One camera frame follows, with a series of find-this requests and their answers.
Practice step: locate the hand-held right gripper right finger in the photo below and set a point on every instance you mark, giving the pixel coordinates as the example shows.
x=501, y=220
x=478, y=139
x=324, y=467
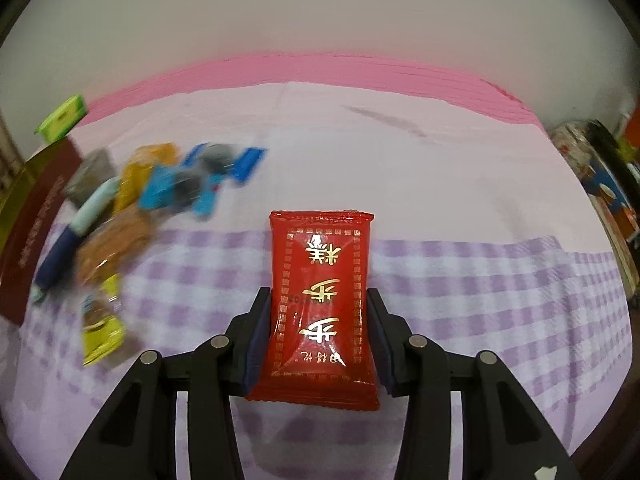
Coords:
x=387, y=360

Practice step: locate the green tissue pack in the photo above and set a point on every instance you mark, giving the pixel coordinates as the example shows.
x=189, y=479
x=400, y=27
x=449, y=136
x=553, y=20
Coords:
x=60, y=117

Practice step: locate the brown snack packet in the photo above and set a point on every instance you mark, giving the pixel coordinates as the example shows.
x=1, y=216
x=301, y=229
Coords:
x=110, y=245

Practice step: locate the maroon candy box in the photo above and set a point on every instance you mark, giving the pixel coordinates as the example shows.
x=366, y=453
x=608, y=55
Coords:
x=35, y=230

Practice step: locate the colourful printed cardboard box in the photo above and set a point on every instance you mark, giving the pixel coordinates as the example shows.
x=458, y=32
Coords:
x=605, y=195

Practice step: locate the light blue navy snack packet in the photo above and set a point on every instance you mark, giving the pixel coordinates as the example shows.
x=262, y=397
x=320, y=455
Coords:
x=60, y=250

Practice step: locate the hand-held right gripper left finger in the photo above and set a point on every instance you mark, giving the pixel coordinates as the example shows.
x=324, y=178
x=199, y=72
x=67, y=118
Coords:
x=251, y=360

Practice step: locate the orange yellow snack packet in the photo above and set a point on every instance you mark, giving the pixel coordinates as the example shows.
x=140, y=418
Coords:
x=137, y=172

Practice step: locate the pink purple checked bedsheet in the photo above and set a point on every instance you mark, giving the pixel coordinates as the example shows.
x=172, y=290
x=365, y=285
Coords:
x=450, y=185

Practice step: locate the red snack packet gold print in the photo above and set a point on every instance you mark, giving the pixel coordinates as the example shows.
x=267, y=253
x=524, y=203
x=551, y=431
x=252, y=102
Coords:
x=320, y=280

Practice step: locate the clear blue-ended candy packet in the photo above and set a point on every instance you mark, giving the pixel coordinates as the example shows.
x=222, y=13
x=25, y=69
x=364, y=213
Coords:
x=245, y=162
x=160, y=190

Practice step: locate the yellow green snack packet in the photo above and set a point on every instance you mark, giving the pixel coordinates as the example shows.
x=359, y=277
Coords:
x=102, y=330

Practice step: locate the grey snack packet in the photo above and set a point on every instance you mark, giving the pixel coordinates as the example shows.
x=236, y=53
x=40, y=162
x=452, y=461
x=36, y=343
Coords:
x=90, y=175

